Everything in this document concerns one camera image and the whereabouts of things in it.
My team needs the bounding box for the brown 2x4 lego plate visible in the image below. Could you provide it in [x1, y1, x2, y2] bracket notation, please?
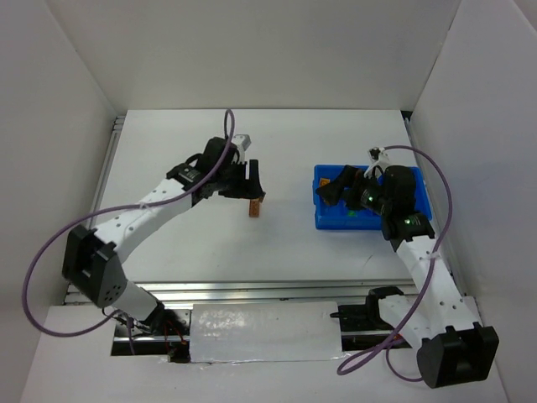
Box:
[248, 199, 262, 218]

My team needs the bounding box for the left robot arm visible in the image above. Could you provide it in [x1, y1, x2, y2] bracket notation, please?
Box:
[62, 134, 265, 334]

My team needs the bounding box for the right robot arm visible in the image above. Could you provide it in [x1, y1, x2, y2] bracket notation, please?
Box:
[315, 165, 499, 389]

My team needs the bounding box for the blue divided plastic bin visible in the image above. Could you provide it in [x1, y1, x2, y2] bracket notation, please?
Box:
[312, 165, 432, 231]

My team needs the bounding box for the white taped cover plate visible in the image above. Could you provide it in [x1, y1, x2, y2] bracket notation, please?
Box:
[190, 301, 343, 364]

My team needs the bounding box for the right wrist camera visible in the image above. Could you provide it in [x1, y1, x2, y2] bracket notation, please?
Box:
[364, 147, 391, 179]

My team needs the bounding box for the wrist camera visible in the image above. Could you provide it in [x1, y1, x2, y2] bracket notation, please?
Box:
[232, 134, 252, 153]
[364, 147, 391, 179]

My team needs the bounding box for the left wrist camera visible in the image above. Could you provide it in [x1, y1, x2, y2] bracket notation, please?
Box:
[232, 134, 252, 153]

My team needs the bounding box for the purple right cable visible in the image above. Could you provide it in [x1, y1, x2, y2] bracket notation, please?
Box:
[337, 144, 454, 383]

